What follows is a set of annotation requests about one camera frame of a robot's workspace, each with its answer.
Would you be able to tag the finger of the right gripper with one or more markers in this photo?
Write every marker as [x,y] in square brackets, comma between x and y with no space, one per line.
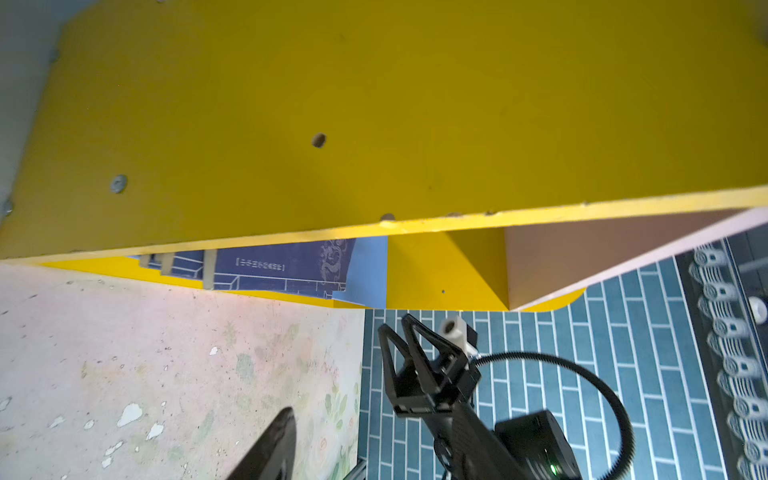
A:
[447,367]
[401,384]

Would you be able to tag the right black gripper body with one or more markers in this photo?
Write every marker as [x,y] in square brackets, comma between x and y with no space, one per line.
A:
[429,390]

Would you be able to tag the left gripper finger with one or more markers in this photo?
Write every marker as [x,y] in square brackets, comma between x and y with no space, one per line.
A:
[272,456]

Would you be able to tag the navy book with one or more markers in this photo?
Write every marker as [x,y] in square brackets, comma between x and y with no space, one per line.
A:
[310,269]

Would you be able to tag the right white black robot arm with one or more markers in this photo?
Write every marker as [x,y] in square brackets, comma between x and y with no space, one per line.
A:
[531,446]

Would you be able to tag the yellow pink blue bookshelf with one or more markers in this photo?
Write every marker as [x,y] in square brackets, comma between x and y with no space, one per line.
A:
[510,152]

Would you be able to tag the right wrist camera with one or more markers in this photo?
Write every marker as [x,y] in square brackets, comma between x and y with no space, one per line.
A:
[459,333]

